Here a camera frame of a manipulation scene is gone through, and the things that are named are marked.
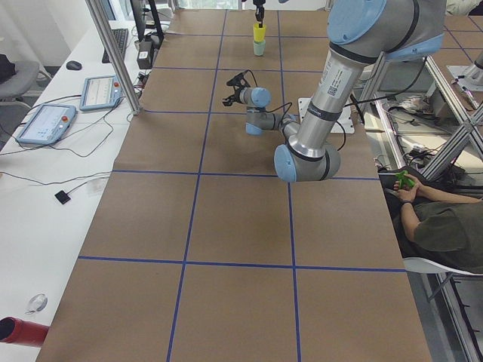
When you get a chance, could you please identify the black computer mouse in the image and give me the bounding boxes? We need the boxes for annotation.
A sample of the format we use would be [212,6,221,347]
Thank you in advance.
[66,60,82,71]

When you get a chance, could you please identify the teach pendant tablet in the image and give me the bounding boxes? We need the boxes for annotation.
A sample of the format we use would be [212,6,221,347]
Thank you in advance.
[16,104,77,146]
[79,75,123,112]

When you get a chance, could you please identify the black power adapter box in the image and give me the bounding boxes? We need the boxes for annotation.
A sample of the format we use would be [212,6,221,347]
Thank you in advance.
[137,36,154,69]

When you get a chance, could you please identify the green cup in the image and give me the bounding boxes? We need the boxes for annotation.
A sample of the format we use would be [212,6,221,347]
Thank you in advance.
[253,40,266,57]

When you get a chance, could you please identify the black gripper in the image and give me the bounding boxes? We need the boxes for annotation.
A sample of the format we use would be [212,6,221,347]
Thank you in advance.
[222,74,245,106]
[252,0,266,27]

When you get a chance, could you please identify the seated person in dark shirt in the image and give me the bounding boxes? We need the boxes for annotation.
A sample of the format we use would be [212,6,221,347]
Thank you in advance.
[386,183,482,274]

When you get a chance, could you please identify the red cylinder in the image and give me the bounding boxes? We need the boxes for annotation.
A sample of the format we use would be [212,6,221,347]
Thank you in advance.
[1,317,49,348]

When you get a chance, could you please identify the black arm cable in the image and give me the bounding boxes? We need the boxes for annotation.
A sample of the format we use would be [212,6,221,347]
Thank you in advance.
[241,69,295,114]

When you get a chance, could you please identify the small black square device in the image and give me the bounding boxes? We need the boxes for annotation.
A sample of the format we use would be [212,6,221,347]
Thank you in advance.
[54,190,71,204]

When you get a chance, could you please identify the grey aluminium post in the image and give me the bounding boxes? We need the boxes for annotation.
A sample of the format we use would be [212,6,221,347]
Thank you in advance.
[85,0,141,115]

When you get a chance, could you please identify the grey office chair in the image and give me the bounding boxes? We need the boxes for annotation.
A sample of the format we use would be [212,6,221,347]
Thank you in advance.
[1,54,52,110]

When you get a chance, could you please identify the far teach pendant tablet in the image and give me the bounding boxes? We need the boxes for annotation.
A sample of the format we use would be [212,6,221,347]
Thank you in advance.
[79,75,123,112]

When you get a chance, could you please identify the black keyboard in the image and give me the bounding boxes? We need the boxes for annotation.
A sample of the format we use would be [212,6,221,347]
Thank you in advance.
[111,28,129,59]

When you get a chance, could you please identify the seated person's hands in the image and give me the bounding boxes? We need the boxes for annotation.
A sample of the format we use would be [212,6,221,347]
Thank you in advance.
[393,174,422,202]

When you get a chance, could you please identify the near teach pendant tablet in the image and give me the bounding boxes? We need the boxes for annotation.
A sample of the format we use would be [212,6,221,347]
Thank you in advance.
[16,104,77,146]

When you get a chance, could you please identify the green handheld object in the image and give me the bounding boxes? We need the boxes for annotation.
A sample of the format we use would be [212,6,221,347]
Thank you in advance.
[395,170,416,190]

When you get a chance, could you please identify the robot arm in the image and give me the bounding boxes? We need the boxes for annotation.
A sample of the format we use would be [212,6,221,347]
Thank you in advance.
[223,0,446,183]

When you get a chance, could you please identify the yellow cup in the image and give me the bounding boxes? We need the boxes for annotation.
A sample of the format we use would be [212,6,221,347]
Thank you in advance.
[253,23,266,43]

